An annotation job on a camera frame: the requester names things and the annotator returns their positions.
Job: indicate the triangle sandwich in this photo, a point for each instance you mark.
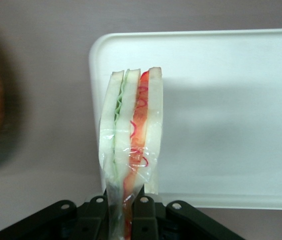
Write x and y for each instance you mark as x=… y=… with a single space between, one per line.
x=127 y=125

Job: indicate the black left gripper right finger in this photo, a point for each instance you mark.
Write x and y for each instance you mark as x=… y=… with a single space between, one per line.
x=144 y=220

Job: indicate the cream rectangular tray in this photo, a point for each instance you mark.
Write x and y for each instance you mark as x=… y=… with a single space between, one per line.
x=218 y=125

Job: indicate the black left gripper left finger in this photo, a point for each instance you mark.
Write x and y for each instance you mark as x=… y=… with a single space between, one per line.
x=93 y=220

